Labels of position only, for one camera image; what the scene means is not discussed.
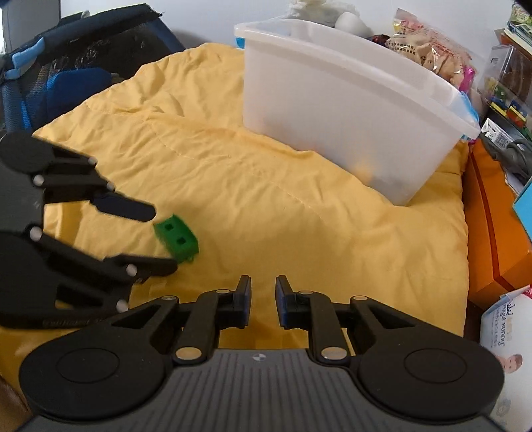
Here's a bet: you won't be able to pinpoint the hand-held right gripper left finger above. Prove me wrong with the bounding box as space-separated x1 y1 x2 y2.
111 274 253 367

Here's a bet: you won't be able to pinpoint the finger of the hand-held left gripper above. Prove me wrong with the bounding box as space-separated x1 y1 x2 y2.
34 146 158 223
28 225 179 328

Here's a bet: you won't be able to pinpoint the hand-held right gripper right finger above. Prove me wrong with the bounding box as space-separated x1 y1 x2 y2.
275 274 420 367

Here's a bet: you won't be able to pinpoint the green toy brick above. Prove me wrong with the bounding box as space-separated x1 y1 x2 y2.
153 213 200 264

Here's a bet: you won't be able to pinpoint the white plastic bin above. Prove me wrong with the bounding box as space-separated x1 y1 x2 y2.
233 19 481 207

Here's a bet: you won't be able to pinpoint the yellow blanket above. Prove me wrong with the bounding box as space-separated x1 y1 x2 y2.
0 42 471 367

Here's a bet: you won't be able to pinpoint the dark blue backpack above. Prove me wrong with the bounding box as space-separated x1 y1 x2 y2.
0 3 186 134

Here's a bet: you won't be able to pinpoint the orange box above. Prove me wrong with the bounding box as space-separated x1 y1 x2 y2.
461 139 532 310

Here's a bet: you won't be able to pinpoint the white wipes pack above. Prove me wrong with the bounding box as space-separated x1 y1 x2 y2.
479 284 532 429

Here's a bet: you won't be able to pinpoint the blue card box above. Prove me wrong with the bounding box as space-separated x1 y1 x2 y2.
513 178 532 241

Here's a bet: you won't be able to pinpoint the snack bag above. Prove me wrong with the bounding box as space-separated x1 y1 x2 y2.
384 8 485 90

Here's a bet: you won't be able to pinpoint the clear box of colourful bricks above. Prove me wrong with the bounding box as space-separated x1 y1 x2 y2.
478 42 532 134

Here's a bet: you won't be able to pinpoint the stack of books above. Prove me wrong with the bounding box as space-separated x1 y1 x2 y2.
500 0 532 51

